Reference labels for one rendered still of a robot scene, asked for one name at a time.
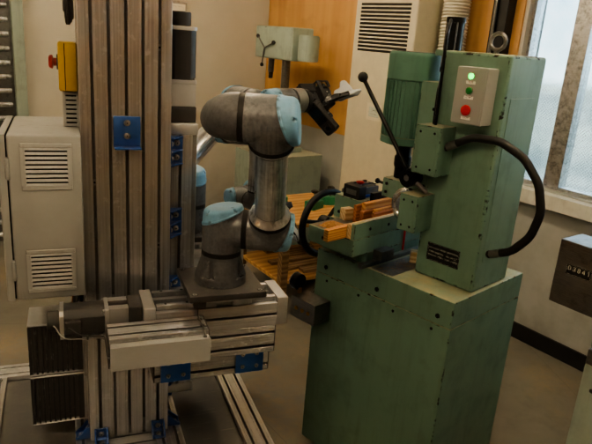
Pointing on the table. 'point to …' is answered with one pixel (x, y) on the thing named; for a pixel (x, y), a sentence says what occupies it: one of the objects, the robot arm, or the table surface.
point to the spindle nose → (400, 160)
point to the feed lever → (395, 144)
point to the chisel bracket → (390, 186)
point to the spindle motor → (406, 92)
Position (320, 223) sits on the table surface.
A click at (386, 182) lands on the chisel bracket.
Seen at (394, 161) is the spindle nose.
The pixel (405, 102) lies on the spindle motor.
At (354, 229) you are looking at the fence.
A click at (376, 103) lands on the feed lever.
